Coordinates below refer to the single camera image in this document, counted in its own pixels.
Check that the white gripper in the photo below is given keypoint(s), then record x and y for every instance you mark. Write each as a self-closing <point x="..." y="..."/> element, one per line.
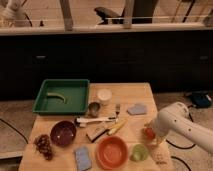
<point x="160" y="134"/>

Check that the red apple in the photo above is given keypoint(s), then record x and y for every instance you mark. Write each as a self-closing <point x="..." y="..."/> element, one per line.
<point x="148" y="132"/>

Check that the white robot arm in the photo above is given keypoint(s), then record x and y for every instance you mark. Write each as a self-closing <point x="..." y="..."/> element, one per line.
<point x="174" y="117"/>

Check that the green cup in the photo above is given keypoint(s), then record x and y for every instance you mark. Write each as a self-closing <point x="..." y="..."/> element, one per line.
<point x="139" y="153"/>

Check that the small metal cup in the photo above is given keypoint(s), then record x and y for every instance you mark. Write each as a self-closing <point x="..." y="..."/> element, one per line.
<point x="94" y="108"/>

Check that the blue grey cloth piece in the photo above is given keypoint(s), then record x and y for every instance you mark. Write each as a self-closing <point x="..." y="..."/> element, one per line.
<point x="137" y="109"/>

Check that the yellow corn cob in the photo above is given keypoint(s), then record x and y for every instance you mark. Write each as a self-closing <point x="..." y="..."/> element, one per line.
<point x="116" y="127"/>

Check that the orange bowl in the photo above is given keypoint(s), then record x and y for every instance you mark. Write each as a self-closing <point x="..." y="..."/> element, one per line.
<point x="111" y="152"/>

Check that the wooden block brush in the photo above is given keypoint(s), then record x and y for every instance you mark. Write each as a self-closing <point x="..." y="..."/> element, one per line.
<point x="94" y="133"/>

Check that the blue black object on floor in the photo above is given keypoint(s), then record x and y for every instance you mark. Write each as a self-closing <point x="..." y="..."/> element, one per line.
<point x="201" y="100"/>

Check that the blue sponge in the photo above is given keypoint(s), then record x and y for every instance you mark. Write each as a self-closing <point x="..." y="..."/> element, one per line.
<point x="82" y="158"/>

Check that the purple bowl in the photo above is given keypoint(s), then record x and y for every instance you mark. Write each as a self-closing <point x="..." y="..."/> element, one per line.
<point x="63" y="133"/>

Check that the green plastic tray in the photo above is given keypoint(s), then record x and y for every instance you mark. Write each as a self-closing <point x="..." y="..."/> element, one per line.
<point x="76" y="92"/>

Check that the bunch of dark grapes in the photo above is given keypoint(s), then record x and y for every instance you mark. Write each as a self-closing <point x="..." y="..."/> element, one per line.
<point x="43" y="146"/>

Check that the green banana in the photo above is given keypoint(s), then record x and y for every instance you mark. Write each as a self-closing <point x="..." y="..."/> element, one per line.
<point x="56" y="95"/>

